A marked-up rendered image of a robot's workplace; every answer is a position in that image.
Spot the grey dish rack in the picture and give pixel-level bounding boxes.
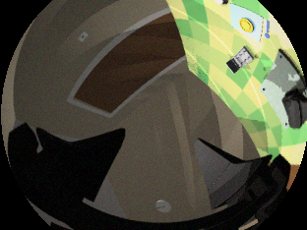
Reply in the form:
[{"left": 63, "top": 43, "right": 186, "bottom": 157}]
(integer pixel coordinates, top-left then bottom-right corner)
[{"left": 224, "top": 45, "right": 255, "bottom": 75}]

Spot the grey cylinder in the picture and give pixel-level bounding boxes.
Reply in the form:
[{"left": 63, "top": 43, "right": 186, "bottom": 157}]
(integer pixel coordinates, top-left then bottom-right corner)
[{"left": 214, "top": 0, "right": 228, "bottom": 5}]

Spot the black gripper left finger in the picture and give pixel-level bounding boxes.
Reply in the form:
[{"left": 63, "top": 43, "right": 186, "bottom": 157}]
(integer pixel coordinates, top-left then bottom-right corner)
[{"left": 35, "top": 128, "right": 125, "bottom": 201}]

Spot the yellow round plate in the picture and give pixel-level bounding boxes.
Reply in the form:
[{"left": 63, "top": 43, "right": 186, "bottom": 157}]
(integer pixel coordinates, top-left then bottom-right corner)
[{"left": 239, "top": 18, "right": 253, "bottom": 32}]

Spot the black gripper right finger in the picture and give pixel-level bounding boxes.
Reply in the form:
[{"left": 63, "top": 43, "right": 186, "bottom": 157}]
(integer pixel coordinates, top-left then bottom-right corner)
[{"left": 194, "top": 139, "right": 273, "bottom": 210}]

